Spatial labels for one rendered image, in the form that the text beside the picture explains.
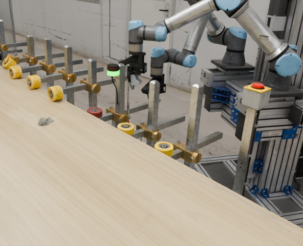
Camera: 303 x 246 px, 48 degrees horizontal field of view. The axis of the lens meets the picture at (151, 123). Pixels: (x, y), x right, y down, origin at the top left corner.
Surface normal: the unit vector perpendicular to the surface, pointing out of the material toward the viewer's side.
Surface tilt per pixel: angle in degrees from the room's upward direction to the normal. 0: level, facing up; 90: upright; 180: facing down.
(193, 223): 0
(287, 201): 0
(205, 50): 90
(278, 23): 90
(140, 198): 0
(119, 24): 90
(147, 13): 90
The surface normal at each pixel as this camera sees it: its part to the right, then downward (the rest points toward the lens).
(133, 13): -0.70, 0.26
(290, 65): -0.11, 0.48
